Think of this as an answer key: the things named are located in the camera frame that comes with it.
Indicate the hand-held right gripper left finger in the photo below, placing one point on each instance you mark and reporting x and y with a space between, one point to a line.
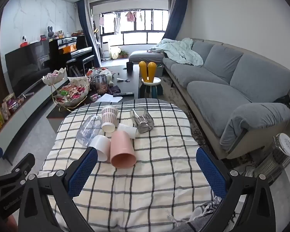
83 171

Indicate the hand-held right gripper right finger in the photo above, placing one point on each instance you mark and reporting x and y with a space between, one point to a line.
211 171

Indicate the pink cup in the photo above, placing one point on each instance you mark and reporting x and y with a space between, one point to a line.
122 149

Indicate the white plastic cup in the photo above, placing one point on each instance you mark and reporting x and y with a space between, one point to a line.
100 147

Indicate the clear plastic cup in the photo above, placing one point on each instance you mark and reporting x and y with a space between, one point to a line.
88 130

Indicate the patterned paper cup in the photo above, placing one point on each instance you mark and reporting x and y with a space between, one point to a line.
109 118

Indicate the small white cup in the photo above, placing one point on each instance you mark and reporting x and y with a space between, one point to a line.
127 131

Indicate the clear glass cup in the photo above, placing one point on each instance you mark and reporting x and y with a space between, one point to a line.
142 120

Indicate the black cup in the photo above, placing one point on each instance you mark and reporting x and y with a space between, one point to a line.
129 66

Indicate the row of snack packets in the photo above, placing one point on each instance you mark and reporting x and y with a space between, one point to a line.
0 116

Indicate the grey television cabinet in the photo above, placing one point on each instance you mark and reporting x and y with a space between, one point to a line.
26 112

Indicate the checked tablecloth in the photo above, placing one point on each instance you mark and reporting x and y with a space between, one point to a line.
147 178

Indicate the electric heater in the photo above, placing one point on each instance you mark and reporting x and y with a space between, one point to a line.
278 157

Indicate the grey sofa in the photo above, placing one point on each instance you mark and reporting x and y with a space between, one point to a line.
207 101

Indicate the white paper sheet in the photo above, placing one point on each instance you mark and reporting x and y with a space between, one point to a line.
108 98

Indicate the tiered shell snack dish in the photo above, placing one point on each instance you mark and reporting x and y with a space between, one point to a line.
72 91

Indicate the black remote control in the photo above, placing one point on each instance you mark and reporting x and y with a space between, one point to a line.
123 94

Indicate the clear snack jar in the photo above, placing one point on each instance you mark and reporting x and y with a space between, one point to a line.
101 84

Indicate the plush toy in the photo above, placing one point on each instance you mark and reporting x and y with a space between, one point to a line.
108 77

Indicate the black television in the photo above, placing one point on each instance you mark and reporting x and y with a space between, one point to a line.
26 62

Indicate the dark coffee table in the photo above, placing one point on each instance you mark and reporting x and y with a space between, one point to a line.
130 83

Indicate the black cloth item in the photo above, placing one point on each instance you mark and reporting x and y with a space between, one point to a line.
284 101

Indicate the black piano bench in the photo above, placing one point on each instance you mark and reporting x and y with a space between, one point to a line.
79 61

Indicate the yellow rabbit-ear stool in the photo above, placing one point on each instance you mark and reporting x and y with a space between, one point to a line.
149 73

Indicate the black piano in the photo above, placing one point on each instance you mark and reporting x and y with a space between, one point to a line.
82 52

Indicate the orange bag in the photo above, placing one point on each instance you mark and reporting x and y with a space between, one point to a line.
69 49

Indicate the white air purifier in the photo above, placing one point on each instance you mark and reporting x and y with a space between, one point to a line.
105 50

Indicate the potted plant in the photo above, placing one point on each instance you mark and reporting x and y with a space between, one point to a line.
123 54

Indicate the light blue blanket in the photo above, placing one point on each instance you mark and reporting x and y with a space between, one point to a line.
181 50

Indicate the grey rabbit plush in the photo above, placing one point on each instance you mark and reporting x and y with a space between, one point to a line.
50 33

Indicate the blue curtain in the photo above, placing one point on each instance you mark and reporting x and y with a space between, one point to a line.
175 21
84 29

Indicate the hanging white shirt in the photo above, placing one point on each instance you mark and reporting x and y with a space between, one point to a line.
117 25

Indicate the hanging pink garment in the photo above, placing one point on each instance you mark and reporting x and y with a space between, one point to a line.
129 17

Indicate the white security camera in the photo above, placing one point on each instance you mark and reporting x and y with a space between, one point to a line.
24 39

